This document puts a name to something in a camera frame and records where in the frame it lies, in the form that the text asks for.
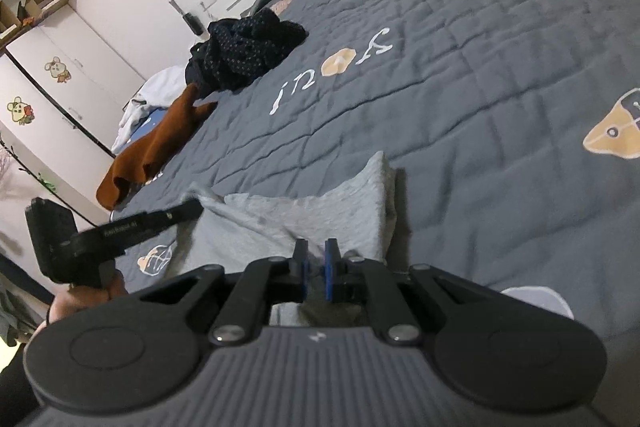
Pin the black clothes rack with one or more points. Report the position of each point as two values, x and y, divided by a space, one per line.
30 169

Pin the green hanging clip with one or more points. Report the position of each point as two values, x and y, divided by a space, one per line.
47 184

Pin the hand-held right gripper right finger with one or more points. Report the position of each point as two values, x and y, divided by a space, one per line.
331 277

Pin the white wall socket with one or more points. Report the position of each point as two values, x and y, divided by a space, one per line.
208 7

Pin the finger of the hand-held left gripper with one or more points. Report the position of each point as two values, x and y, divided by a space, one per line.
182 211

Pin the blue printed pillow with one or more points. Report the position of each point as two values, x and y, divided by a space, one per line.
150 122

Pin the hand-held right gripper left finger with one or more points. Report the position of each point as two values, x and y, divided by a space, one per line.
302 277

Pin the person's left forearm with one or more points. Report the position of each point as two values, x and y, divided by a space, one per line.
12 387

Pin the dark dotted garment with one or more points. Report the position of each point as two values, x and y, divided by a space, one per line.
245 49

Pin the white wardrobe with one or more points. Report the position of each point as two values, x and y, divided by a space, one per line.
75 107

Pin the light grey hoodie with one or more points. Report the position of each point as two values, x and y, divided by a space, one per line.
155 89

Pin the long cardboard box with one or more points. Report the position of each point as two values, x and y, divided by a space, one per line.
10 22

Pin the mouse sticker with red card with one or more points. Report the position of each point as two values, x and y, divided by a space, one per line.
20 111

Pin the rust orange sweater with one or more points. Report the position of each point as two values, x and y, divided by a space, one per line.
160 142

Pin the grey t-shirt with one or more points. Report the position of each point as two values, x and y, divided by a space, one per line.
300 217

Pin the person's left hand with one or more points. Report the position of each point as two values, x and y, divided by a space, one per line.
70 302

